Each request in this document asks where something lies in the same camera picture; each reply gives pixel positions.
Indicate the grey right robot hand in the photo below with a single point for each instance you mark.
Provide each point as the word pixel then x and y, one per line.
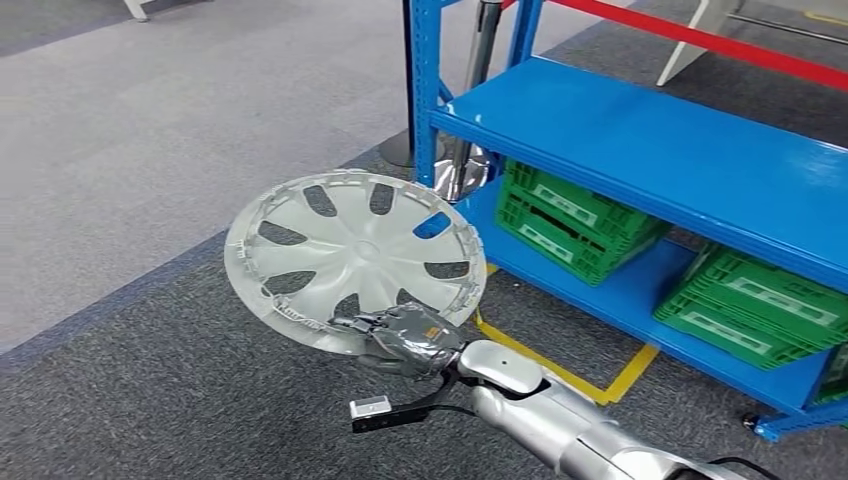
pixel 417 344

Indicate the grey plastic wheel hubcap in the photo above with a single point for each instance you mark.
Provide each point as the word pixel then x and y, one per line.
pixel 368 252

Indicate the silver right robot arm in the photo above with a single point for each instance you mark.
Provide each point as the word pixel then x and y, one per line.
pixel 550 424

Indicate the blue metal shelf rack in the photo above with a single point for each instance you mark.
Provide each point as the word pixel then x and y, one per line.
pixel 662 152

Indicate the green plastic crate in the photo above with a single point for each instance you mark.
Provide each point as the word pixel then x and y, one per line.
pixel 835 378
pixel 712 278
pixel 596 258

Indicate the white desk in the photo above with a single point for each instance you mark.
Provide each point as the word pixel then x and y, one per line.
pixel 672 69

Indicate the red barrier belt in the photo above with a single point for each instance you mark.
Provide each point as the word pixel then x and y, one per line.
pixel 729 50

